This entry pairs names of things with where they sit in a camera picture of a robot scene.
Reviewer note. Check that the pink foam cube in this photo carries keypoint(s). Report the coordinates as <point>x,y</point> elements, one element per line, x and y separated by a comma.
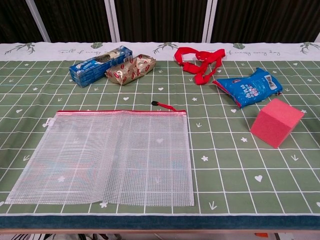
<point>271,127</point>

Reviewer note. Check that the gold snack package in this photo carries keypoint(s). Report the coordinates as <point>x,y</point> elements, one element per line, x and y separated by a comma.
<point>130,70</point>

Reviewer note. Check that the green grid tablecloth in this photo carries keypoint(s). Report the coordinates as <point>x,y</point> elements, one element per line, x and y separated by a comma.
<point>237,175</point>

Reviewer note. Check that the blue cookie box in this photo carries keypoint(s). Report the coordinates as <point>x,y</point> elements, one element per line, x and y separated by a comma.
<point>87,70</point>

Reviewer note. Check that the clear mesh zipper pouch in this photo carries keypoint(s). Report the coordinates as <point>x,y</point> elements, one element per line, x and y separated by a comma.
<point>100,155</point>

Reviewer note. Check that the white frame post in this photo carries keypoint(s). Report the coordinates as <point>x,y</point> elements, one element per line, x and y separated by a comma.
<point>112,20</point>
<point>317,37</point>
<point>209,20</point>
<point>37,21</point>

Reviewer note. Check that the blue snack bag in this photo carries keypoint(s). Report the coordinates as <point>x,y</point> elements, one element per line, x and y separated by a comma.
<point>250,87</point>

